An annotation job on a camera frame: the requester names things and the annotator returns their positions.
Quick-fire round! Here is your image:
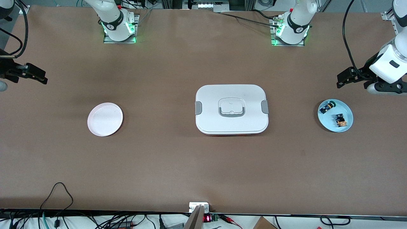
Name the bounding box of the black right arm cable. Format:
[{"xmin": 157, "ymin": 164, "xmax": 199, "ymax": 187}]
[{"xmin": 0, "ymin": 0, "xmax": 29, "ymax": 59}]

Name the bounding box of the black cable across table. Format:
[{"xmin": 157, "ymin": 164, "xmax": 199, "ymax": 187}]
[{"xmin": 219, "ymin": 10, "xmax": 282, "ymax": 28}]

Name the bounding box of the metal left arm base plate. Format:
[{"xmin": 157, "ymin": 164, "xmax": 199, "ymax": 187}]
[{"xmin": 270, "ymin": 16, "xmax": 306, "ymax": 47}]

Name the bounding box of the silver mounting bracket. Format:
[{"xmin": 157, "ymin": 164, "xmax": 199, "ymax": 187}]
[{"xmin": 189, "ymin": 202, "xmax": 210, "ymax": 214}]

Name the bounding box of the brown cardboard piece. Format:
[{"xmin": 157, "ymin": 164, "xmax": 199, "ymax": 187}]
[{"xmin": 252, "ymin": 216, "xmax": 278, "ymax": 229}]

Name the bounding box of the black looped thin cable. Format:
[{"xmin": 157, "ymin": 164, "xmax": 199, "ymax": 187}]
[{"xmin": 39, "ymin": 182, "xmax": 74, "ymax": 217}]

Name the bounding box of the silver aluminium frame rail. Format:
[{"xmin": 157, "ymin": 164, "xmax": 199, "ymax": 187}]
[{"xmin": 381, "ymin": 11, "xmax": 407, "ymax": 36}]

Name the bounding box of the green push button switch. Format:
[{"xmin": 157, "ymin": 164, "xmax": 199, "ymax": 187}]
[{"xmin": 319, "ymin": 101, "xmax": 337, "ymax": 114}]

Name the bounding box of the dark equipment rack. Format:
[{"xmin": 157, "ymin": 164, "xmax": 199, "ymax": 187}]
[{"xmin": 161, "ymin": 0, "xmax": 255, "ymax": 13}]

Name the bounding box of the light blue round plate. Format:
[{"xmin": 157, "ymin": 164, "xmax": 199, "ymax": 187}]
[{"xmin": 317, "ymin": 99, "xmax": 354, "ymax": 133}]

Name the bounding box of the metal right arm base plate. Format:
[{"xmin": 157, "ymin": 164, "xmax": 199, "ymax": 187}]
[{"xmin": 103, "ymin": 14, "xmax": 140, "ymax": 44}]

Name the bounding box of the white lidded lunch box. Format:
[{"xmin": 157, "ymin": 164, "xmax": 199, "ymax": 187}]
[{"xmin": 195, "ymin": 84, "xmax": 269, "ymax": 136}]

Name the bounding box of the black power adapter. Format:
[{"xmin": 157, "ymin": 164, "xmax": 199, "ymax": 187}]
[{"xmin": 109, "ymin": 221, "xmax": 135, "ymax": 229}]

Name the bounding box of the orange push button switch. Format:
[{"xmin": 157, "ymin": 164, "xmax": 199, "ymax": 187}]
[{"xmin": 333, "ymin": 114, "xmax": 347, "ymax": 128}]

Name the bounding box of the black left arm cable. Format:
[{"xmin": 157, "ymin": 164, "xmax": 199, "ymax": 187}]
[{"xmin": 342, "ymin": 0, "xmax": 365, "ymax": 80}]

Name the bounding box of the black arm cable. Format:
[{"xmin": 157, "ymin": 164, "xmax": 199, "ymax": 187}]
[
  {"xmin": 0, "ymin": 0, "xmax": 29, "ymax": 59},
  {"xmin": 342, "ymin": 0, "xmax": 365, "ymax": 80}
]

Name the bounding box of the black oval cable loop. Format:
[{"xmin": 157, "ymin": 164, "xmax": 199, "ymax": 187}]
[{"xmin": 319, "ymin": 215, "xmax": 351, "ymax": 226}]

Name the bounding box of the pink round plate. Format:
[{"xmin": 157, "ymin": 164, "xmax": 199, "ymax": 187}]
[{"xmin": 87, "ymin": 102, "xmax": 124, "ymax": 137}]

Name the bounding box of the red clip lead cable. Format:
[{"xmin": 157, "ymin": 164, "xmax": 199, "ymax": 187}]
[{"xmin": 219, "ymin": 214, "xmax": 243, "ymax": 229}]

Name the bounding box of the silver aluminium profile bar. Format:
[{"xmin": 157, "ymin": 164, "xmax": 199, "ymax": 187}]
[{"xmin": 184, "ymin": 205, "xmax": 206, "ymax": 229}]

